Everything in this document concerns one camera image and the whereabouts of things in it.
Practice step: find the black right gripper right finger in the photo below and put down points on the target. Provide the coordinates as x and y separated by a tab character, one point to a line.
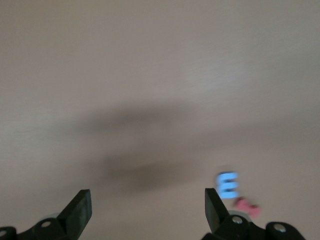
215	215

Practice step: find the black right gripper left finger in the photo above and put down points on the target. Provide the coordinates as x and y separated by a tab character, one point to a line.
75	212

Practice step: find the blue foam letter E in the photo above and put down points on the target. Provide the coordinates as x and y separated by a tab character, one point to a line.
223	186

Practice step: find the red foam letter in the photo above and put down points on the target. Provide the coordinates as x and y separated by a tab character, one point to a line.
246	206

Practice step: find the brown table cover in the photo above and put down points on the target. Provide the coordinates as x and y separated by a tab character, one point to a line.
150	75

